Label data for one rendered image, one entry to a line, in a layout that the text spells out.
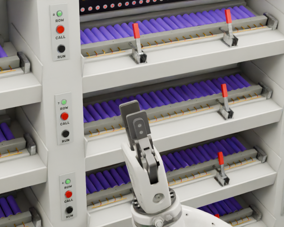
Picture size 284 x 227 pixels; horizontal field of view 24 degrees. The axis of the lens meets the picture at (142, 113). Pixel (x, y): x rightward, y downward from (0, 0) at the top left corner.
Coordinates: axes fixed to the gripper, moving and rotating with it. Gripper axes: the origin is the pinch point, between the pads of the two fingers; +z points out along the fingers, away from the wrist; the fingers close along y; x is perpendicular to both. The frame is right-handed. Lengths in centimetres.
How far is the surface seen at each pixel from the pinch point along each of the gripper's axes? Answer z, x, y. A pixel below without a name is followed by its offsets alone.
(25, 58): 0.9, -13.2, 46.7
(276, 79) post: -30, 51, 64
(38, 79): -3.3, -12.1, 42.9
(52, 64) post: -0.7, -8.3, 42.0
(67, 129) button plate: -16.7, -8.9, 43.2
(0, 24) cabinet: 7, -16, 60
